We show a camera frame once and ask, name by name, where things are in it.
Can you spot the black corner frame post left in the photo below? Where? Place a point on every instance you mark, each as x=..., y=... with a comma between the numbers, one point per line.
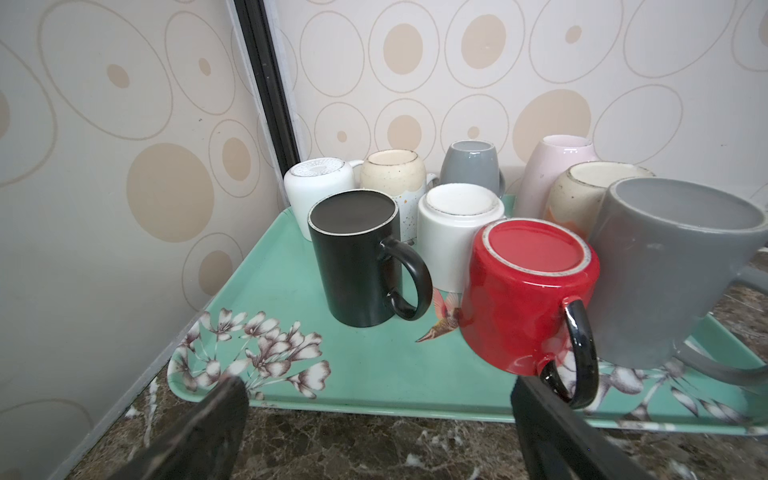
x=263, y=59

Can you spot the white ribbed mug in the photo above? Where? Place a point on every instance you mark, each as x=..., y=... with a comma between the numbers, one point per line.
x=310, y=181

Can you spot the cream and peach mug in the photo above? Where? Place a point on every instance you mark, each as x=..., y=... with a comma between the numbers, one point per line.
x=576, y=196

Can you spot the pink mug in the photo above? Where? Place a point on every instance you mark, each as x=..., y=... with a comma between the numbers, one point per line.
x=552, y=156

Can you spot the small grey mug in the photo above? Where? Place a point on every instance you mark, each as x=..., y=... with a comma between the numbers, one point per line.
x=473, y=162

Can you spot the large grey mug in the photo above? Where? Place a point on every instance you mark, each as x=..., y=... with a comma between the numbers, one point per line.
x=668, y=250

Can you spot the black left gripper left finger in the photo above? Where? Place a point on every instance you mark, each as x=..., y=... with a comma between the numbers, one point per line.
x=204, y=444

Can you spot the green floral tray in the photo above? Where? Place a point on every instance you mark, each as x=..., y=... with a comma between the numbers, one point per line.
x=270, y=326

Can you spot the red mug black handle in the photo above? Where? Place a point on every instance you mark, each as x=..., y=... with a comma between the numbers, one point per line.
x=524, y=305

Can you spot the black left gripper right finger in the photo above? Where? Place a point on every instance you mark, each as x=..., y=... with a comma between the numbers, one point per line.
x=558, y=444

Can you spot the cream speckled mug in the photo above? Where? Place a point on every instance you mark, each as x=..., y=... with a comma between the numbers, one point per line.
x=402, y=175

